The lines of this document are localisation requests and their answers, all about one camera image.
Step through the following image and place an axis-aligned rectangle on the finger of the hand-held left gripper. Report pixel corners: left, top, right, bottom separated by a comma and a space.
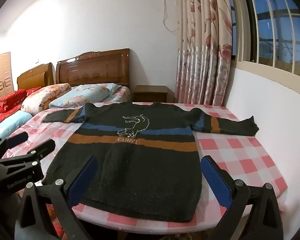
0, 140, 56, 173
4, 132, 29, 151

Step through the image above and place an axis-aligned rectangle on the red quilt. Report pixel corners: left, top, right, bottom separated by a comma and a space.
0, 87, 42, 113

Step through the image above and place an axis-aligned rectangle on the floral cream pillow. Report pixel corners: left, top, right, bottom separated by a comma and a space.
21, 83, 72, 112

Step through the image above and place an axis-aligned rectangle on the light wooden wardrobe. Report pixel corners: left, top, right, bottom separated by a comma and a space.
0, 52, 14, 114

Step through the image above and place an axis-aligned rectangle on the large wooden headboard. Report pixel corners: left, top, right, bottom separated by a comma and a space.
55, 48, 130, 90

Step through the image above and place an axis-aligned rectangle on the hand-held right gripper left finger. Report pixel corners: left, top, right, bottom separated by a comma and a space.
15, 155, 99, 240

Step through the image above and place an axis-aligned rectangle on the pink floral curtain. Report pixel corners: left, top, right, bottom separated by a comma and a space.
175, 0, 237, 107

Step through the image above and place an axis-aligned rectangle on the window with cream grille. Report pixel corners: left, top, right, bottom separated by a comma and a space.
230, 0, 300, 92

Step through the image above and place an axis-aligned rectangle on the light blue floral pillow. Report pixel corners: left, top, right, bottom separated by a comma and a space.
49, 83, 122, 109

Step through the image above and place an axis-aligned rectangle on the wooden nightstand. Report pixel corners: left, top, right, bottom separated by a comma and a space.
133, 85, 168, 103

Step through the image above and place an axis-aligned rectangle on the pink checked sheet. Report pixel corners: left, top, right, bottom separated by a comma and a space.
5, 101, 288, 231

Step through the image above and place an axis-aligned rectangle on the small wooden headboard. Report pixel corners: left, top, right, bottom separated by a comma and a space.
17, 62, 55, 91

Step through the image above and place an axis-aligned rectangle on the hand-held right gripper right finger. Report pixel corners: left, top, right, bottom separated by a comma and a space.
200, 155, 284, 240

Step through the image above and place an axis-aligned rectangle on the plain light blue pillow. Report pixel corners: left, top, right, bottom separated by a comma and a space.
0, 111, 32, 141

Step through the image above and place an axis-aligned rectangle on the red bed sheet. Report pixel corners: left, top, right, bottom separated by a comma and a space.
0, 105, 24, 133

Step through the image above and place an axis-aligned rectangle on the white wall cable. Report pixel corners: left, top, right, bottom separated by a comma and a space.
163, 0, 181, 33

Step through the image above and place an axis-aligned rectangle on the dark striped knit sweater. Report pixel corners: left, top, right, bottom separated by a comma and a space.
42, 102, 260, 223

